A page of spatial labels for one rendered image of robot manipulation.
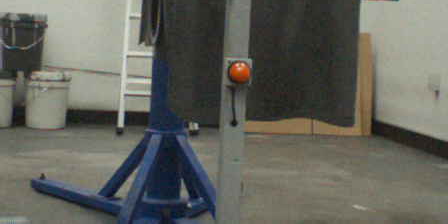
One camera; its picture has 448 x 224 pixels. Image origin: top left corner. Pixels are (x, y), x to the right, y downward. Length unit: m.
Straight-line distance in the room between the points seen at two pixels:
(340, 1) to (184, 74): 0.38
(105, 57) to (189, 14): 4.65
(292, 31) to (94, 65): 4.64
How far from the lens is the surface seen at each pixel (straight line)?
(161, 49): 2.11
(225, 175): 1.79
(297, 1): 2.10
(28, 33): 6.28
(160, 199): 3.40
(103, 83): 6.68
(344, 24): 2.13
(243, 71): 1.73
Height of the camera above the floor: 0.73
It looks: 3 degrees down
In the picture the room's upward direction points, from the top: 3 degrees clockwise
